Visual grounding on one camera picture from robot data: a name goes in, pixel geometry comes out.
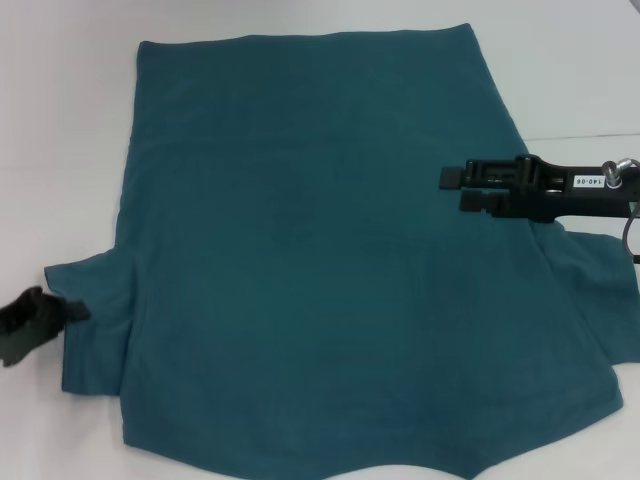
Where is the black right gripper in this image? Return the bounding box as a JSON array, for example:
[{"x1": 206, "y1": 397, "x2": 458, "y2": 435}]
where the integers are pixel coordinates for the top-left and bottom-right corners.
[{"x1": 439, "y1": 155, "x2": 640, "y2": 224}]

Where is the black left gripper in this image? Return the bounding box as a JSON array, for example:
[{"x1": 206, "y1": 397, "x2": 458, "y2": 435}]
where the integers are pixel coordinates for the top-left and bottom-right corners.
[{"x1": 0, "y1": 286, "x2": 92, "y2": 369}]

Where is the teal blue t-shirt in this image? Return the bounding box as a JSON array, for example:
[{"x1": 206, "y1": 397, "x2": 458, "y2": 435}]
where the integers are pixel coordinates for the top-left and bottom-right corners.
[{"x1": 43, "y1": 22, "x2": 640, "y2": 480}]

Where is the silver angled cable connector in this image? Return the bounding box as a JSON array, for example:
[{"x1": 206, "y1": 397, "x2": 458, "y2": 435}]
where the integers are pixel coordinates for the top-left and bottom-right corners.
[{"x1": 602, "y1": 158, "x2": 640, "y2": 190}]

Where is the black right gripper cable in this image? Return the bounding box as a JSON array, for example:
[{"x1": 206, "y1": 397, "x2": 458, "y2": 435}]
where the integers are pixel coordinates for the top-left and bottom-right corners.
[{"x1": 621, "y1": 200, "x2": 640, "y2": 265}]

